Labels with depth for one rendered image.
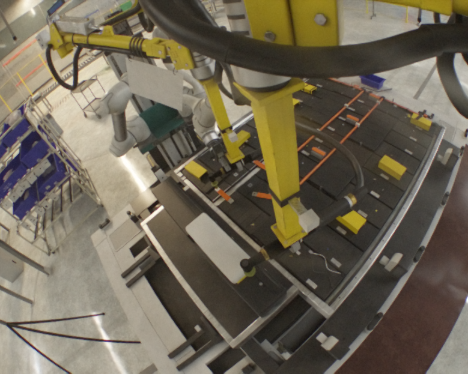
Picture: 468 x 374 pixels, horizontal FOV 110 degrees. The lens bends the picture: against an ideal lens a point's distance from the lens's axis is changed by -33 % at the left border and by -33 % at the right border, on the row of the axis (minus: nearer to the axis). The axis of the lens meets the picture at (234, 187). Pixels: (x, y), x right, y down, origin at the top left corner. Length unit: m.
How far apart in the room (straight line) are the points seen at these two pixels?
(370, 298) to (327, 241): 0.36
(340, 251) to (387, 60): 0.97
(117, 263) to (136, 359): 1.12
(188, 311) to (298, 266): 0.67
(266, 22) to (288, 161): 0.27
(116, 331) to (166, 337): 1.33
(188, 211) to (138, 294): 0.61
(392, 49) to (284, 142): 0.25
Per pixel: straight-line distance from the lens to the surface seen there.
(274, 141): 0.40
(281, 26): 0.28
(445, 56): 0.46
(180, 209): 1.28
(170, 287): 1.50
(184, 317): 1.42
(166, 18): 0.27
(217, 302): 1.13
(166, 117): 2.29
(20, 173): 3.38
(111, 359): 2.69
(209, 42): 0.24
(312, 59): 0.24
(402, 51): 0.26
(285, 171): 0.47
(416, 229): 1.46
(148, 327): 1.45
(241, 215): 1.25
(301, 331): 1.68
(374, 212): 1.27
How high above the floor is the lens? 2.05
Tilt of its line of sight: 50 degrees down
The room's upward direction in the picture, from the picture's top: 22 degrees counter-clockwise
